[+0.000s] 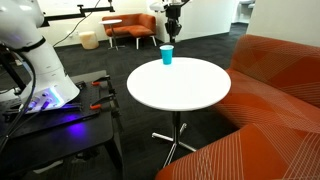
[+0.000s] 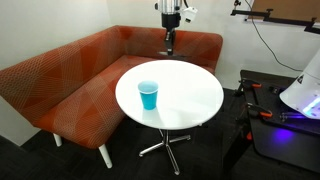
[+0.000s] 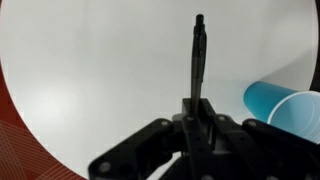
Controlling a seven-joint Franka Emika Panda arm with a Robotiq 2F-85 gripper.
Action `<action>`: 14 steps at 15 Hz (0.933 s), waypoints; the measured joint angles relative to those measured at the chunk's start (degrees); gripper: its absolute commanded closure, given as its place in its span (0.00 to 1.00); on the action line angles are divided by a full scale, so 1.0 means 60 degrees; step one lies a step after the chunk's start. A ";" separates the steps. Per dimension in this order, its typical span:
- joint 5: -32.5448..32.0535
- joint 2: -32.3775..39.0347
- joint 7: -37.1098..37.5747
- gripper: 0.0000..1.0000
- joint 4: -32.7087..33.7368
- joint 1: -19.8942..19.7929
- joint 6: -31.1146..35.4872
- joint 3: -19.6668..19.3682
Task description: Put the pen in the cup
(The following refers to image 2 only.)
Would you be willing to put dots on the chrome table base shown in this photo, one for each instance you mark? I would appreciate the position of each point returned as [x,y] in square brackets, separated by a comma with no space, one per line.
[165,143]

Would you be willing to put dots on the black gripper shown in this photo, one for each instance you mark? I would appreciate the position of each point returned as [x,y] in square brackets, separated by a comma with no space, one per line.
[171,20]

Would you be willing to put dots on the brown cork board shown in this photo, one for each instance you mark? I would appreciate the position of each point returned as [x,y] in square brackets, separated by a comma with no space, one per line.
[290,8]

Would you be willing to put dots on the orange patterned corner sofa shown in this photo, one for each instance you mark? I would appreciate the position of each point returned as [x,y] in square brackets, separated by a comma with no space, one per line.
[83,83]

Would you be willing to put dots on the black robot cart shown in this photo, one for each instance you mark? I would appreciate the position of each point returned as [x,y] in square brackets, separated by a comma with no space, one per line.
[283,150]

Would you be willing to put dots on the black camera mounting bar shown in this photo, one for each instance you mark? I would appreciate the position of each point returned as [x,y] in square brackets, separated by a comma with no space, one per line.
[286,21]

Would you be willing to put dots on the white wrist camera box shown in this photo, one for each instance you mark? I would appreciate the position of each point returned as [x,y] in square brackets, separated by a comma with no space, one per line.
[190,14]

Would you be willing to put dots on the blue plastic cup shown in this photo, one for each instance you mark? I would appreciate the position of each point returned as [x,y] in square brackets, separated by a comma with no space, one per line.
[148,98]

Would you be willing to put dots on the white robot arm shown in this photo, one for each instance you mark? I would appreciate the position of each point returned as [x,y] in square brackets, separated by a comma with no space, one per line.
[301,91]

